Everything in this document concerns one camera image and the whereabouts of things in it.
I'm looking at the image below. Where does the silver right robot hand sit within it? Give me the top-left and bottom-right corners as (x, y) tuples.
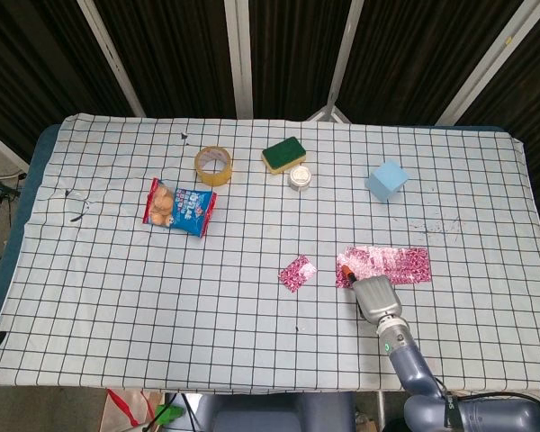
(339, 265), (404, 323)

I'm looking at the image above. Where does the light blue foam cube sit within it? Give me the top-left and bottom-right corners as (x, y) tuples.
(364, 159), (410, 203)

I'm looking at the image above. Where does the small clear round jar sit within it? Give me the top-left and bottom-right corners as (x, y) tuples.
(287, 165), (312, 191)

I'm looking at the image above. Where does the blue-grey robot torso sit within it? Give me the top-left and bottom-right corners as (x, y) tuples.
(196, 391), (357, 432)

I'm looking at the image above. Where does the white black checked tablecloth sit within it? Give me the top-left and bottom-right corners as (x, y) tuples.
(0, 112), (540, 397)

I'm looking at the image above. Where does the green yellow sponge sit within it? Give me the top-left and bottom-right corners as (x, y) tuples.
(260, 137), (308, 176)

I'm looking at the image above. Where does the yellow packing tape roll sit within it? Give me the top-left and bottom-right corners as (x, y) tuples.
(193, 145), (233, 186)

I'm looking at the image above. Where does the blue red snack bag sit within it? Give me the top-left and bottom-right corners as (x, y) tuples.
(142, 176), (219, 238)

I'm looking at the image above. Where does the green plastic object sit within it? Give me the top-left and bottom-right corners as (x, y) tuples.
(155, 402), (185, 425)

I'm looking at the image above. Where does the red white shopping bag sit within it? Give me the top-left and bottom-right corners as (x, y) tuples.
(99, 389), (164, 432)

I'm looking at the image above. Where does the dark brown curtain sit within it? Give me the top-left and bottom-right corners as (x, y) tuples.
(0, 0), (540, 226)

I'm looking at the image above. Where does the blue padded table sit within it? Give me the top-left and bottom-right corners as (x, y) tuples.
(0, 121), (540, 359)

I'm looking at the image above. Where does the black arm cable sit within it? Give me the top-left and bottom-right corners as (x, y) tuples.
(434, 376), (540, 404)

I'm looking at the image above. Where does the white metal frame post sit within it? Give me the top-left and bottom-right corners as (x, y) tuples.
(305, 0), (366, 123)
(434, 0), (540, 128)
(76, 0), (148, 118)
(223, 0), (256, 121)

